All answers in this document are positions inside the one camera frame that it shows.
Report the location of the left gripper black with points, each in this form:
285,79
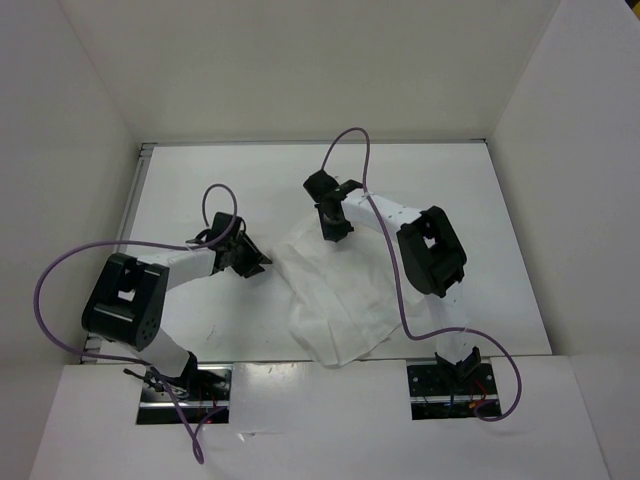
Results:
250,267

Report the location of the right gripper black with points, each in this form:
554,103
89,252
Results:
334,234

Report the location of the white pleated skirt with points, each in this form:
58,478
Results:
344,305

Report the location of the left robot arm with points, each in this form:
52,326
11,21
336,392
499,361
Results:
171,360

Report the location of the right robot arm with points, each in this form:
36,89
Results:
424,248

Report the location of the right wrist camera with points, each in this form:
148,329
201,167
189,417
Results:
323,187

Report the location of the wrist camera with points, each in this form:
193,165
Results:
224,226
323,187

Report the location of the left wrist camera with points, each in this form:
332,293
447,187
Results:
224,226

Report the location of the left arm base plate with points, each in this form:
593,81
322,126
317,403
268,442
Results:
210,402

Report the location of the aluminium table frame rail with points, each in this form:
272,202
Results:
115,250

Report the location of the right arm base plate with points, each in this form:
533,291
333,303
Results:
432,399

